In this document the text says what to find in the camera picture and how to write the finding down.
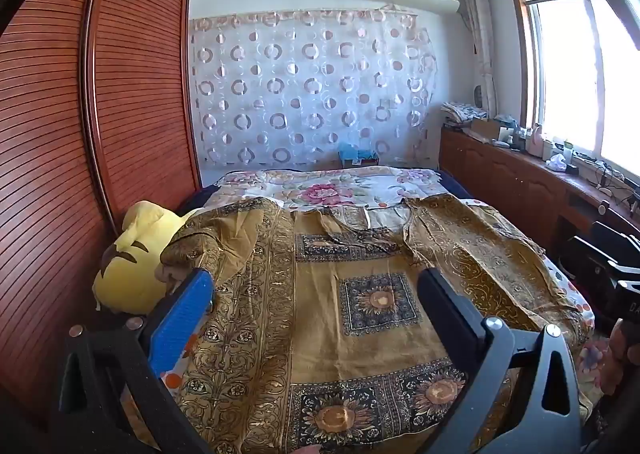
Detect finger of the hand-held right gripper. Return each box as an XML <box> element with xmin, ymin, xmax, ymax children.
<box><xmin>570</xmin><ymin>235</ymin><xmax>621</xmax><ymax>280</ymax></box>

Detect window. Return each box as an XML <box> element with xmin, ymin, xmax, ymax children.
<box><xmin>507</xmin><ymin>0</ymin><xmax>640</xmax><ymax>175</ymax></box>

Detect brown patterned garment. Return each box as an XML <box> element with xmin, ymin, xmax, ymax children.
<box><xmin>160</xmin><ymin>194</ymin><xmax>593</xmax><ymax>454</ymax></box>

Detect sheer circle-patterned curtain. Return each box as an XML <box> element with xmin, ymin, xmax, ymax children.
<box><xmin>189</xmin><ymin>6</ymin><xmax>441</xmax><ymax>170</ymax></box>

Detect wooden louvred wardrobe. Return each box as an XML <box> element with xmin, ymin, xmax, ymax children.
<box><xmin>0</xmin><ymin>0</ymin><xmax>203</xmax><ymax>435</ymax></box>

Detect orange-print white sheet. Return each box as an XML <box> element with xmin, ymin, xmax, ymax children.
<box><xmin>162</xmin><ymin>206</ymin><xmax>596</xmax><ymax>397</ymax></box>

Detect yellow plush toy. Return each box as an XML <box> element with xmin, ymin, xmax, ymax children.
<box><xmin>92</xmin><ymin>200</ymin><xmax>201</xmax><ymax>315</ymax></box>

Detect stack of folded cloths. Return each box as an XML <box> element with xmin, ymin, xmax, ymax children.
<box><xmin>440</xmin><ymin>101</ymin><xmax>488</xmax><ymax>127</ymax></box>

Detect pink bottle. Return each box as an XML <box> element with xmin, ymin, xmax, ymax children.
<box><xmin>527</xmin><ymin>123</ymin><xmax>546</xmax><ymax>157</ymax></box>

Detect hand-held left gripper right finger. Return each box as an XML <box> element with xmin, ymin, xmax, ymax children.
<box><xmin>416</xmin><ymin>268</ymin><xmax>583</xmax><ymax>454</ymax></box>

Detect long wooden cabinet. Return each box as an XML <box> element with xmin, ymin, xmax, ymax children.
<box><xmin>439</xmin><ymin>126</ymin><xmax>640</xmax><ymax>285</ymax></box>

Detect blue tissue box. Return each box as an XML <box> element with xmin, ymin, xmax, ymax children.
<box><xmin>337</xmin><ymin>143</ymin><xmax>378</xmax><ymax>167</ymax></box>

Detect dark blue bed sheet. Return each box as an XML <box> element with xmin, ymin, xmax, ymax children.
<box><xmin>177</xmin><ymin>169</ymin><xmax>473</xmax><ymax>215</ymax></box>

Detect brown cardboard box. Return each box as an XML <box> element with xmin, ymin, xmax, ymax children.
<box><xmin>470</xmin><ymin>118</ymin><xmax>506</xmax><ymax>142</ymax></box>

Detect floral blanket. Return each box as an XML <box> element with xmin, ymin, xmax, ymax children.
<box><xmin>212</xmin><ymin>165</ymin><xmax>640</xmax><ymax>397</ymax></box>

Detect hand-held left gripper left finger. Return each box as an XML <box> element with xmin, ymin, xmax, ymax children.
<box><xmin>57</xmin><ymin>266</ymin><xmax>217</xmax><ymax>454</ymax></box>

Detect pale window curtain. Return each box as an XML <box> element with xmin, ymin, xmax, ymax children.
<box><xmin>460</xmin><ymin>0</ymin><xmax>498</xmax><ymax>120</ymax></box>

